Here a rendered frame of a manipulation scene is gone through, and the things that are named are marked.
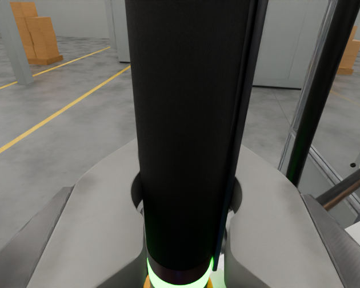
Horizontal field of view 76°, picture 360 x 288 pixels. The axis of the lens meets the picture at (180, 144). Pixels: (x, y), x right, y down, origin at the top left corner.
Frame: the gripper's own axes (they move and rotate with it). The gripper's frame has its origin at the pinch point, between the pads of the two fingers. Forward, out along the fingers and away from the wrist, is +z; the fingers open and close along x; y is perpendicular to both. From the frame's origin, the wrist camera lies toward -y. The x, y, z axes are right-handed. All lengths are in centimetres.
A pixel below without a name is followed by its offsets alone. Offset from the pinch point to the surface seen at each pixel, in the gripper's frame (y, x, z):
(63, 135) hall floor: 160, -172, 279
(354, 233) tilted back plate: 34, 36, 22
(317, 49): 13, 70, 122
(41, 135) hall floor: 160, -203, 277
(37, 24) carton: 52, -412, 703
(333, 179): 62, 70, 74
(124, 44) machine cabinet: 102, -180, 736
